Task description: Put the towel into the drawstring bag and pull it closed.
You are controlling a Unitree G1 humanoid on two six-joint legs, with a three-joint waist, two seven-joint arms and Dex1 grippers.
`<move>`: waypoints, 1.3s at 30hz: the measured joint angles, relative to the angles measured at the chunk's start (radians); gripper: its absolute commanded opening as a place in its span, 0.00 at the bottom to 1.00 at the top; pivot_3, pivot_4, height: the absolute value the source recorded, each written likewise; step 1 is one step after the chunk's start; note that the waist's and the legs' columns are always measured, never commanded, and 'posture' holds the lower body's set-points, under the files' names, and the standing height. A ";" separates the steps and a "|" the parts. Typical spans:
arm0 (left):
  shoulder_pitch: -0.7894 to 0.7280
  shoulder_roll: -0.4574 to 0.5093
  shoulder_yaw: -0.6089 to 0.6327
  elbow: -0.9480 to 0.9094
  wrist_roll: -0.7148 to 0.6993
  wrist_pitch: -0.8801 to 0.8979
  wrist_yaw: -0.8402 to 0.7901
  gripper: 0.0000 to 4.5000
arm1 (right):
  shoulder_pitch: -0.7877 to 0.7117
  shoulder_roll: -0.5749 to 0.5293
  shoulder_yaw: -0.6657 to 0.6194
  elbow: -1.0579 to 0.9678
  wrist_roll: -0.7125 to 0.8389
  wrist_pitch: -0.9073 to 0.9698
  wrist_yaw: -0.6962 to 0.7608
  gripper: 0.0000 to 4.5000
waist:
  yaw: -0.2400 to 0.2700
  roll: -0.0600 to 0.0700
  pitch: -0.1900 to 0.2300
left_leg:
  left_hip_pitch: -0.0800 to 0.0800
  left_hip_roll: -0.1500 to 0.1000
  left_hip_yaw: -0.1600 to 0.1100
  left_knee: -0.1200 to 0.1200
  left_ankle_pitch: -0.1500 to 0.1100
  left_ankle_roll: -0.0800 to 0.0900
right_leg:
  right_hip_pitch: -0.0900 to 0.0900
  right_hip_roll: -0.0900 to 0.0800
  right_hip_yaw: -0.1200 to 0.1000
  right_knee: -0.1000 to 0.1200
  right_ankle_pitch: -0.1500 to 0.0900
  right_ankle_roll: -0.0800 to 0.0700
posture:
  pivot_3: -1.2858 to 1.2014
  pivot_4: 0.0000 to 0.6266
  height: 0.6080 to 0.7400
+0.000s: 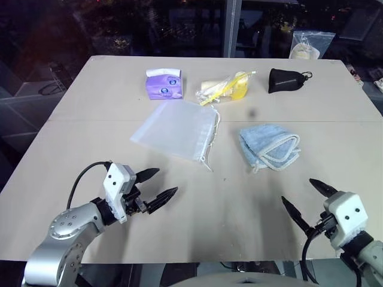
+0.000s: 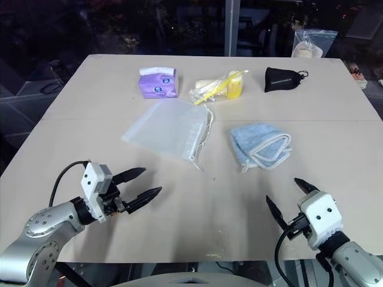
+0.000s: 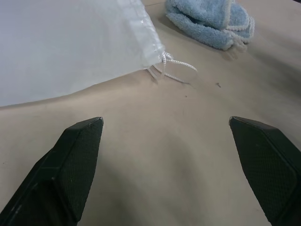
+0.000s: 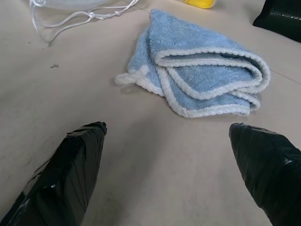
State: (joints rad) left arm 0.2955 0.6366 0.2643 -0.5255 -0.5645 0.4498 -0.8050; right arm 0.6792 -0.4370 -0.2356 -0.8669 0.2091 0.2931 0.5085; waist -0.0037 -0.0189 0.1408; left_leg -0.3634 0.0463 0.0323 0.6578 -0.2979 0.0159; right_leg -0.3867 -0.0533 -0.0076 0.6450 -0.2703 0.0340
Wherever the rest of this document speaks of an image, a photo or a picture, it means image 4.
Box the yellow object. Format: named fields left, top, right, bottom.
left=184, top=0, right=217, bottom=9

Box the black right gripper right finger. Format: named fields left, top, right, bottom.
left=229, top=122, right=301, bottom=226

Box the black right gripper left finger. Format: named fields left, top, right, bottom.
left=0, top=121, right=108, bottom=226

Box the black mesh object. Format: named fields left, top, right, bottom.
left=252, top=0, right=301, bottom=43

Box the clear drawstring bag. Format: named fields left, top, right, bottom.
left=28, top=0, right=138, bottom=43

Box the light blue white-trimmed towel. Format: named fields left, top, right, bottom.
left=114, top=8, right=271, bottom=118

